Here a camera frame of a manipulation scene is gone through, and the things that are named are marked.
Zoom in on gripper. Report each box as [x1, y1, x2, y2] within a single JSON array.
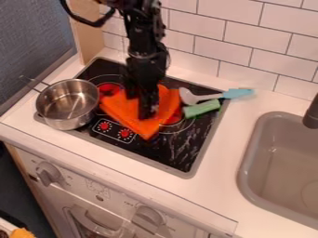
[[123, 49, 172, 121]]

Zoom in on orange cloth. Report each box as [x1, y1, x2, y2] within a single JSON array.
[[98, 83, 187, 141]]

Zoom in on toy stove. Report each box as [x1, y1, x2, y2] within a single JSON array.
[[33, 57, 232, 180]]

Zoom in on green toy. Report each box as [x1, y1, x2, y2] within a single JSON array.
[[181, 99, 223, 120]]

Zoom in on silver pot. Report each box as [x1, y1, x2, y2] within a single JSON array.
[[17, 74, 101, 131]]

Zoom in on wooden board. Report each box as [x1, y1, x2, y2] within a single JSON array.
[[67, 0, 106, 66]]

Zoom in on toy sink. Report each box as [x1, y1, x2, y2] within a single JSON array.
[[235, 111, 318, 231]]

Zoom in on yellow toy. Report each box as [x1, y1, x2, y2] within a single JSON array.
[[8, 227, 38, 238]]

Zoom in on white spoon with blue handle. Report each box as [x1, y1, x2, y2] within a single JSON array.
[[178, 86, 257, 106]]

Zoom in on black cable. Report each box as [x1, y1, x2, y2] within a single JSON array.
[[58, 0, 118, 28]]

